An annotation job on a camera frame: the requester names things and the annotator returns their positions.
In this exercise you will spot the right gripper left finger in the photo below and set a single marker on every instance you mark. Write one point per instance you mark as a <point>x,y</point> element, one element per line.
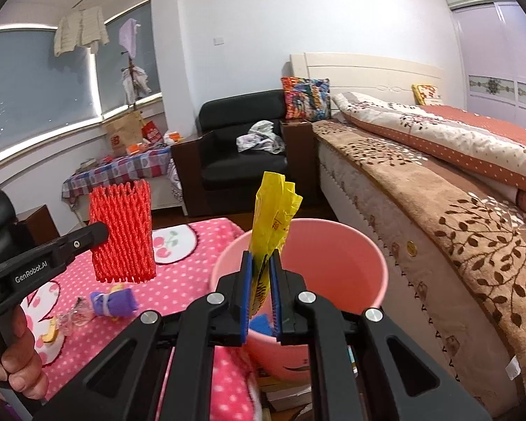
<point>160,366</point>

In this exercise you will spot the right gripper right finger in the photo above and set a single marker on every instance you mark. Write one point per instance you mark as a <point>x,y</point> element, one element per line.
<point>363,367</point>

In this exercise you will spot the banana peel piece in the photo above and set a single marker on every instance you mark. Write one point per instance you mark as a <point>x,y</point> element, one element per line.
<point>51,335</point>
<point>116,288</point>

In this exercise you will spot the purple wrapper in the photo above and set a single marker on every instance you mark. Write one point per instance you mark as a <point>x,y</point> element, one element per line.
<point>115,304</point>

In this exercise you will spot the crinkled clear snack wrapper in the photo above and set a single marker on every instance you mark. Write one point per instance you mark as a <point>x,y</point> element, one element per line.
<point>80,314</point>

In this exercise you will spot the red foam fruit net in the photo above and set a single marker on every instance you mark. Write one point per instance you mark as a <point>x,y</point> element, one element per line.
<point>128,253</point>

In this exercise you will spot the yellow snack wrapper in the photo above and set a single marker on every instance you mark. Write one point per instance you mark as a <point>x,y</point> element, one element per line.
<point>276,204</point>

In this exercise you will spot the blue foam fruit net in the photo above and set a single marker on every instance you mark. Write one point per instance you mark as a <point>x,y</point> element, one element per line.
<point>262,324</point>

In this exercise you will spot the person's left hand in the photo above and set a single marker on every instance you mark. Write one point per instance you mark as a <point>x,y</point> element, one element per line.
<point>20,365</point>

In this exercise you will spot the black armchair left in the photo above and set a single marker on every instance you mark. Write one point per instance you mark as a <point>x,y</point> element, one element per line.
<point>12,241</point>

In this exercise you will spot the brown wooden side cabinet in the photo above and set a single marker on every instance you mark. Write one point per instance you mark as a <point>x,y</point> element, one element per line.
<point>39,225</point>

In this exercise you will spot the pink polka dot blanket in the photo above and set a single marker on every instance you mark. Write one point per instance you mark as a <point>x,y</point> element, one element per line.
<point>235,394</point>

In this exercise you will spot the pink plastic bucket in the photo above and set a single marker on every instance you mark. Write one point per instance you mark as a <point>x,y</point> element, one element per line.
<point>337,262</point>

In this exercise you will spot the white mattress side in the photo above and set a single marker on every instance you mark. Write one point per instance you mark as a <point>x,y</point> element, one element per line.
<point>425,297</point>

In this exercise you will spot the white side table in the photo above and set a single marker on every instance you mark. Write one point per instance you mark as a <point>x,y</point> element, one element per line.
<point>164,195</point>

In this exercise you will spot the brown leaf pattern blanket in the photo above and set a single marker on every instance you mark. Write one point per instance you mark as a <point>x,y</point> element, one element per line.
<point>482,238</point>

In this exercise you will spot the plaid tablecloth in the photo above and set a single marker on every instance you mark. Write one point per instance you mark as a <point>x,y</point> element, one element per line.
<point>147,165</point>

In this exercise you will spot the black armchair by bed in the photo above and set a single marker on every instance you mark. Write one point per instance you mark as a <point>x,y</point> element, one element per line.
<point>217,179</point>

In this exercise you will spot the brown paper bag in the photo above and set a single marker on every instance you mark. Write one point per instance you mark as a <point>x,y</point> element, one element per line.
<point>124,131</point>

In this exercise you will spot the red gift bag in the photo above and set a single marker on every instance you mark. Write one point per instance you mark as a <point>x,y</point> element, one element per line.
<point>151,133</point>

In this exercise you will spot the crumpled white cloth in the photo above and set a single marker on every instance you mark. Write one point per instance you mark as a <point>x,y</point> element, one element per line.
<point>261,137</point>

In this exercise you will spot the floral white orange quilt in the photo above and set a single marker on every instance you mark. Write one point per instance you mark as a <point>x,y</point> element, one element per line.
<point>491,147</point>

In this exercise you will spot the coat stand with clothes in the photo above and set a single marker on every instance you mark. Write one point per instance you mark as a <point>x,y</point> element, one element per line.
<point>135,82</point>

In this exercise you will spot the colourful patterned cushion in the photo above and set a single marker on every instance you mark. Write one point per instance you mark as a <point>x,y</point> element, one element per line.
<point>307,99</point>

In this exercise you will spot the yellow patterned pillow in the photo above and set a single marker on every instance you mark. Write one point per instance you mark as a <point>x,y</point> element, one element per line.
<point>427,95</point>

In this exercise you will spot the hanging white jacket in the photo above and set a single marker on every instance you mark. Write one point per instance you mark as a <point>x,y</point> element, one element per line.
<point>81,29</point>

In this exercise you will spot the white bed headboard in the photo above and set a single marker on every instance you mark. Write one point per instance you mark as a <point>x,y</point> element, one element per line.
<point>380,77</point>

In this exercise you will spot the hanging lilac cloth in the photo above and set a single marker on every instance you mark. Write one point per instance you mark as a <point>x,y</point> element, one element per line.
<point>127,36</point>

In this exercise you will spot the lilac sliding wardrobe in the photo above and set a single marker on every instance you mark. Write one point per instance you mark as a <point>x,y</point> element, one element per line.
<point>493,45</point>

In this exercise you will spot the wall light switch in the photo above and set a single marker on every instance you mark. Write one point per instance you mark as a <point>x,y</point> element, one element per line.
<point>218,41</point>

